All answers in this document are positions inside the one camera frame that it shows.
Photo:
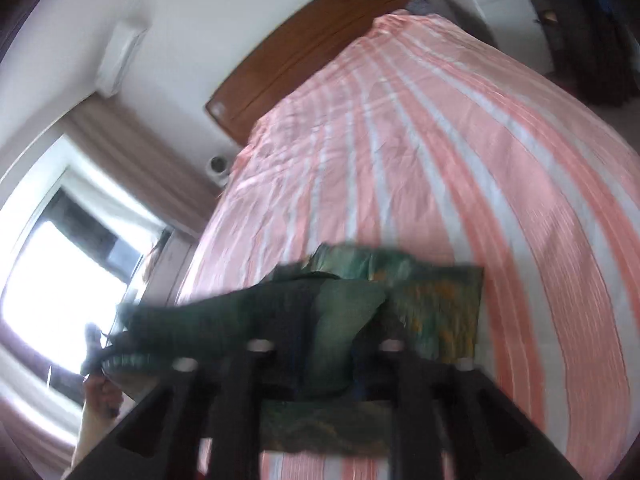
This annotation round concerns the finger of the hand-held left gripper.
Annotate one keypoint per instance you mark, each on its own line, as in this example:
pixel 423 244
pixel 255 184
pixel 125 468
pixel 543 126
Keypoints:
pixel 92 345

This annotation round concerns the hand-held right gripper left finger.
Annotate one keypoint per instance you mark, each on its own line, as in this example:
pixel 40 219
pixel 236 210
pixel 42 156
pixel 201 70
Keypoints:
pixel 250 370

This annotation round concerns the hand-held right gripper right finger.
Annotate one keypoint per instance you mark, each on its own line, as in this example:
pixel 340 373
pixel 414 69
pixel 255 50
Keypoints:
pixel 400 375

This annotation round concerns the green printed jacket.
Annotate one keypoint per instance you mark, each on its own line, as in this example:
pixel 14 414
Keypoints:
pixel 340 310

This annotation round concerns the person's left forearm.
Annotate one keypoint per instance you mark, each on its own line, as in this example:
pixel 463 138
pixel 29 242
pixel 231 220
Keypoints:
pixel 92 440

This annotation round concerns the person's left hand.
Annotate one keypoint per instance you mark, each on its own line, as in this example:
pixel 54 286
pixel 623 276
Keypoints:
pixel 100 392

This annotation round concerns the window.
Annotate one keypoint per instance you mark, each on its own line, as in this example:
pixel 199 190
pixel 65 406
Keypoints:
pixel 60 270

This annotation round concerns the white windowsill cabinet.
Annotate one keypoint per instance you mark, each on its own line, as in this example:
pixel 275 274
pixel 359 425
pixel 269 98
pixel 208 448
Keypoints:
pixel 170 260

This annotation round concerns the beige curtain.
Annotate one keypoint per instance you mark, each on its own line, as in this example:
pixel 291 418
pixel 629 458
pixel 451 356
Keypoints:
pixel 140 150

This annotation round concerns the white round fan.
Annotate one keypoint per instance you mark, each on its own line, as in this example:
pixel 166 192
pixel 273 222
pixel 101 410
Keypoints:
pixel 218 165

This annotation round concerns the pink striped blanket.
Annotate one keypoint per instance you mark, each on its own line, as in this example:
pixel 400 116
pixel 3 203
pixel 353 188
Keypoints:
pixel 450 160

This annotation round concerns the white air conditioner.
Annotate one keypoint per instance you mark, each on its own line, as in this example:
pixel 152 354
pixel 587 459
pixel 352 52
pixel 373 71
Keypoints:
pixel 120 60

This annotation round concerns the wooden bed headboard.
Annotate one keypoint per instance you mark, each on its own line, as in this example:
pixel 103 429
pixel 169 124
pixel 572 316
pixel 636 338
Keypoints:
pixel 300 55

